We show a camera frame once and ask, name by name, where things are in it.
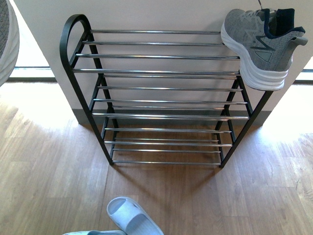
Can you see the light blue slipper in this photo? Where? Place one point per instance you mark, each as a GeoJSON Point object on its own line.
{"type": "Point", "coordinates": [96, 232]}
{"type": "Point", "coordinates": [131, 218]}

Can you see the grey knit sneaker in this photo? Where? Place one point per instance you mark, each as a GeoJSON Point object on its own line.
{"type": "Point", "coordinates": [9, 40]}
{"type": "Point", "coordinates": [265, 41]}

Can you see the black metal shoe rack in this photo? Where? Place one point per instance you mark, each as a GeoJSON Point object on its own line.
{"type": "Point", "coordinates": [159, 96]}

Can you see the dark window frame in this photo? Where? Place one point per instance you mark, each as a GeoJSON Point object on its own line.
{"type": "Point", "coordinates": [32, 74]}

